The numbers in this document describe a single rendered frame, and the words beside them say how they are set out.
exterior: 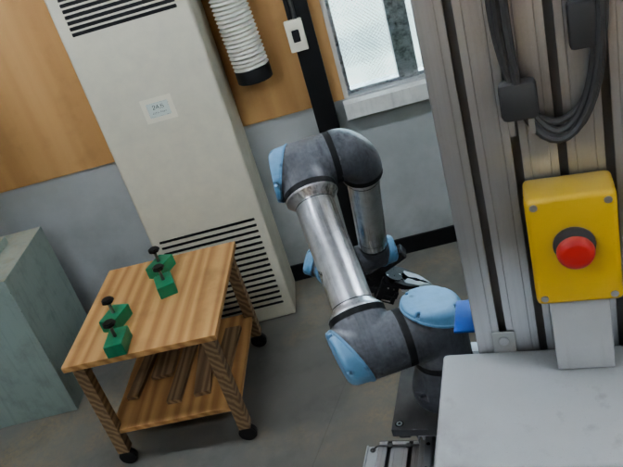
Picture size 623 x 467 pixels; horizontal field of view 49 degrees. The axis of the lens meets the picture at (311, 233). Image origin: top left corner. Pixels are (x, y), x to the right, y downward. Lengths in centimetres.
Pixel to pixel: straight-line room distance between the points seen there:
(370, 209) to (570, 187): 93
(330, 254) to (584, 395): 68
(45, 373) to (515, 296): 261
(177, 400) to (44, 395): 77
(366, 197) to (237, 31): 144
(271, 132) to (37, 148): 106
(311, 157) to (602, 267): 81
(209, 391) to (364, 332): 149
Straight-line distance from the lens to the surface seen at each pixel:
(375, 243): 172
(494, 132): 75
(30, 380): 328
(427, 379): 140
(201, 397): 273
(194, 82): 283
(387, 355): 130
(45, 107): 331
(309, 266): 186
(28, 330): 312
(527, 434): 80
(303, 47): 297
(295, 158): 145
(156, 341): 249
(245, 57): 290
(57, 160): 339
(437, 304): 132
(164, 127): 291
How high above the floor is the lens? 182
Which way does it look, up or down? 28 degrees down
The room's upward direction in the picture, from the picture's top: 17 degrees counter-clockwise
